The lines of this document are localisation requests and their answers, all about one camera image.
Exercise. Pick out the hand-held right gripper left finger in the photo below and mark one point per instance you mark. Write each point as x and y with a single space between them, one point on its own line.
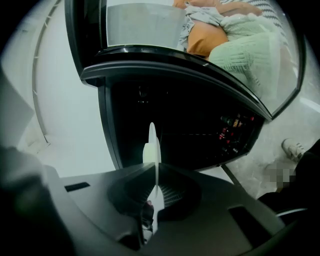
100 197

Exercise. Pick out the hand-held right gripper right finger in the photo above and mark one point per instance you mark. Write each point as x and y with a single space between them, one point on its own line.
220 215

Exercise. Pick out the white round plate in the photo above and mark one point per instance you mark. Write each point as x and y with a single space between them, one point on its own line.
152 135

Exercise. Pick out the row of small dark bottles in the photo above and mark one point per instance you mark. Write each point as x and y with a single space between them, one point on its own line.
235 130

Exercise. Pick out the person's black trouser leg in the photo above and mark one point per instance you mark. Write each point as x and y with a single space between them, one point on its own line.
307 175

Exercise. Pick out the white sneaker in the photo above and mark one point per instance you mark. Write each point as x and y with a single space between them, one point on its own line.
292 148

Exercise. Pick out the green knitted blanket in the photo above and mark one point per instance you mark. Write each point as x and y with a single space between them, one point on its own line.
250 50

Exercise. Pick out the gray crumpled cloth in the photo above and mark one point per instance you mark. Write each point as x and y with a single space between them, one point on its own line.
200 15

